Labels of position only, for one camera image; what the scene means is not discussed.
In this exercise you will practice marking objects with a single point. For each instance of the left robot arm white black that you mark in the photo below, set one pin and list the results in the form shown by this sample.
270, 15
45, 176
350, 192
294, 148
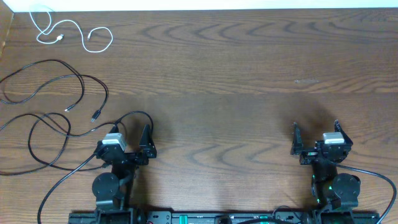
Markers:
113, 189

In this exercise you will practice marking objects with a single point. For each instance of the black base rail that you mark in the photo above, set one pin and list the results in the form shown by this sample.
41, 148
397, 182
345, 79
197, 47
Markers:
164, 217

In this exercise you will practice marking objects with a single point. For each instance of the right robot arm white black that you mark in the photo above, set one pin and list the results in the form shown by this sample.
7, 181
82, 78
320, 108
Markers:
336, 194

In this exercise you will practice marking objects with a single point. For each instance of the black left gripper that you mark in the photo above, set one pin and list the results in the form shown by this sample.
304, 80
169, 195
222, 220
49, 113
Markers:
148, 149

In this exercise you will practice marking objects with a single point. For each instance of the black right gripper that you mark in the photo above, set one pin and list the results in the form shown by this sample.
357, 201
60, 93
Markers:
309, 154

